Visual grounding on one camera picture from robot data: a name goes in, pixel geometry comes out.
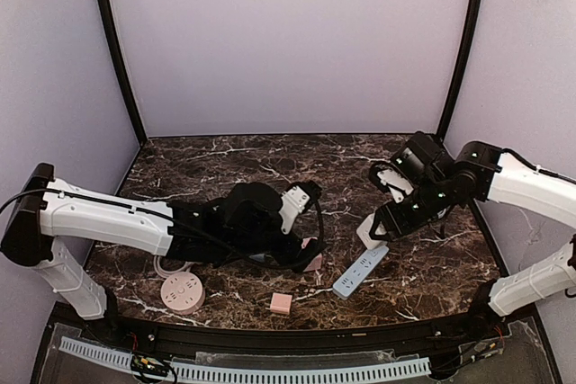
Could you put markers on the black frame post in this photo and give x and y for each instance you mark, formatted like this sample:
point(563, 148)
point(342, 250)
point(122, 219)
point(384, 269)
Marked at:
point(461, 60)
point(121, 71)

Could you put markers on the left grey cable duct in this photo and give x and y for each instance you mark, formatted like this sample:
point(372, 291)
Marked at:
point(98, 354)

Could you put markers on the right grey cable duct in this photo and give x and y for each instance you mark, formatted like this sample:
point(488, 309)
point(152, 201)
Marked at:
point(378, 373)

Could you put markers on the blue power strip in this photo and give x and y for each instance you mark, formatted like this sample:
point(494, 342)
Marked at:
point(358, 271)

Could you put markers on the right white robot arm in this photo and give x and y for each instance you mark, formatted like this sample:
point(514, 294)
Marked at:
point(484, 172)

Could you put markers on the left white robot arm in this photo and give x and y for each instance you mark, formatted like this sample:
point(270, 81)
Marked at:
point(49, 208)

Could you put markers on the right black frame post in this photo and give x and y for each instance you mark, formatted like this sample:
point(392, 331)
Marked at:
point(461, 60)

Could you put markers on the small circuit board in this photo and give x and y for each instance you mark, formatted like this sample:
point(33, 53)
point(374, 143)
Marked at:
point(145, 364)

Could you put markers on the pink flat charger plug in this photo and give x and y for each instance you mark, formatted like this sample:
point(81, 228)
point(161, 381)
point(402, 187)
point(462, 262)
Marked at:
point(281, 303)

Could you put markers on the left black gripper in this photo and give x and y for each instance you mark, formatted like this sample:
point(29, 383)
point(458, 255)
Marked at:
point(293, 254)

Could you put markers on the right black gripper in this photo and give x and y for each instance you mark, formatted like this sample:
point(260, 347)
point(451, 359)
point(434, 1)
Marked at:
point(391, 220)

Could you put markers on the black front rail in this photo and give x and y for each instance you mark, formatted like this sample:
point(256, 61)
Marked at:
point(432, 336)

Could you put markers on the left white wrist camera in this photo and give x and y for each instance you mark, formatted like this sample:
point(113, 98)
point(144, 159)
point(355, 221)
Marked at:
point(297, 199)

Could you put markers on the blue charger plug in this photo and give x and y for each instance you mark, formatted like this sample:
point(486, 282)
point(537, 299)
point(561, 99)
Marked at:
point(261, 258)

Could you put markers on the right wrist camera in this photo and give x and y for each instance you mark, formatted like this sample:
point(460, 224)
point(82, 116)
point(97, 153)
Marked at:
point(387, 178)

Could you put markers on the grey cable duct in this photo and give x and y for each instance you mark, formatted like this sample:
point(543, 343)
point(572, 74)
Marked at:
point(98, 354)
point(378, 373)

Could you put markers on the pink round power socket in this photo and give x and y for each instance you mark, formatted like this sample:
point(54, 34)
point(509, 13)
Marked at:
point(183, 293)

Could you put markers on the left black frame post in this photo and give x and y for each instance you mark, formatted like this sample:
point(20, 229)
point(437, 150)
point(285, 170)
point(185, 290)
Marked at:
point(121, 71)

